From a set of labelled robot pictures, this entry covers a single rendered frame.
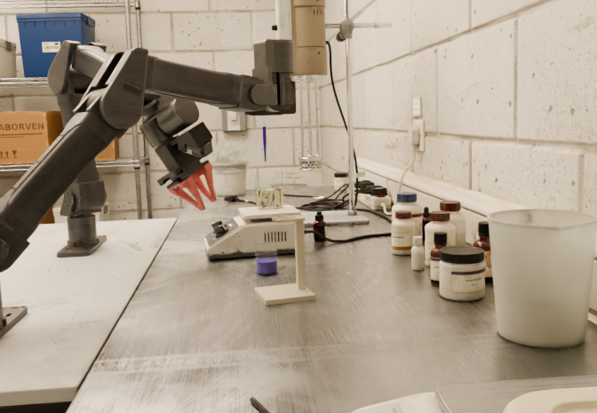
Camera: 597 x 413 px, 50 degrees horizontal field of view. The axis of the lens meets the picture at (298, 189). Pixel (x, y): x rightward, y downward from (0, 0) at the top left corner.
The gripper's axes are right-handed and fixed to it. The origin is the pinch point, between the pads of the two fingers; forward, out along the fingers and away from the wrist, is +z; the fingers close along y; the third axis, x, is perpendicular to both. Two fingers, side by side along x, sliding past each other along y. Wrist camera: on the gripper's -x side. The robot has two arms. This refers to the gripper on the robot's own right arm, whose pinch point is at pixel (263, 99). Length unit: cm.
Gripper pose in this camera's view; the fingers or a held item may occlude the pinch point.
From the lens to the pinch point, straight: 135.3
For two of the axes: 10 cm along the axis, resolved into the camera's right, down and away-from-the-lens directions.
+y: -9.8, 0.5, -2.0
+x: 0.3, 9.9, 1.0
